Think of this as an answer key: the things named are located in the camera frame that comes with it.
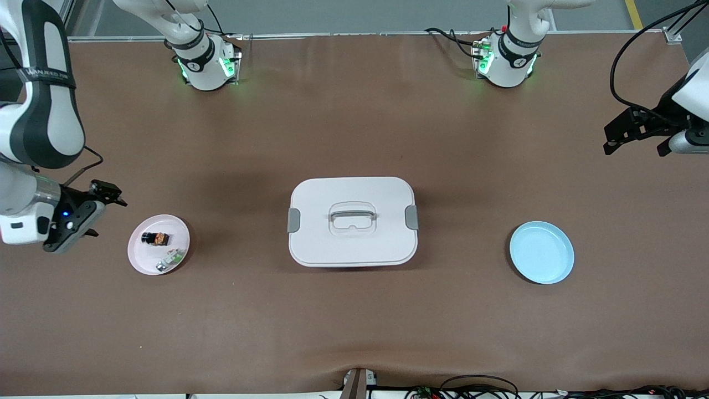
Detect pink plate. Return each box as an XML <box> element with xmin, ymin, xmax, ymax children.
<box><xmin>127</xmin><ymin>214</ymin><xmax>191</xmax><ymax>277</ymax></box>

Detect light blue plate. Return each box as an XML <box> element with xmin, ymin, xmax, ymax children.
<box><xmin>509</xmin><ymin>221</ymin><xmax>576</xmax><ymax>285</ymax></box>

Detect white lidded storage box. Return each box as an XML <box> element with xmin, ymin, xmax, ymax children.
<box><xmin>287</xmin><ymin>176</ymin><xmax>420</xmax><ymax>268</ymax></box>

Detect brown table mat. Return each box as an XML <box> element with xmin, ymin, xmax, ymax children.
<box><xmin>0</xmin><ymin>30</ymin><xmax>709</xmax><ymax>397</ymax></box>

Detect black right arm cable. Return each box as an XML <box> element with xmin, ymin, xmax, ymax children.
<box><xmin>64</xmin><ymin>145</ymin><xmax>105</xmax><ymax>186</ymax></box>

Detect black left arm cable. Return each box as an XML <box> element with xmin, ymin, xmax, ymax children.
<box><xmin>609</xmin><ymin>0</ymin><xmax>709</xmax><ymax>124</ymax></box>

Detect aluminium frame corner post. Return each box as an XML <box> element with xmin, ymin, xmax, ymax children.
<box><xmin>663</xmin><ymin>0</ymin><xmax>709</xmax><ymax>45</ymax></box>

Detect green and white switch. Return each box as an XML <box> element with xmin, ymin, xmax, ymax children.
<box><xmin>156</xmin><ymin>248</ymin><xmax>186</xmax><ymax>273</ymax></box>

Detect black arm base cable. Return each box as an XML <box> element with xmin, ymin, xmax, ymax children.
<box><xmin>424</xmin><ymin>27</ymin><xmax>482</xmax><ymax>60</ymax></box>

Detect black cable bundle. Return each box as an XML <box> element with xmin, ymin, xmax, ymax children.
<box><xmin>403</xmin><ymin>384</ymin><xmax>709</xmax><ymax>399</ymax></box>

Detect grey box lid handle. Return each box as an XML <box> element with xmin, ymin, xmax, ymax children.
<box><xmin>329</xmin><ymin>203</ymin><xmax>378</xmax><ymax>222</ymax></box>

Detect aluminium table edge rail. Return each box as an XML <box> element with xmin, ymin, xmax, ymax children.
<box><xmin>69</xmin><ymin>30</ymin><xmax>677</xmax><ymax>43</ymax></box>

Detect black looped cable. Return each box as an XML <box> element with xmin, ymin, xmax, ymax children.
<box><xmin>440</xmin><ymin>375</ymin><xmax>520</xmax><ymax>399</ymax></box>

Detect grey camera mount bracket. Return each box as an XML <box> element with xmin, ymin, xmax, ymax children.
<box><xmin>342</xmin><ymin>368</ymin><xmax>378</xmax><ymax>399</ymax></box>

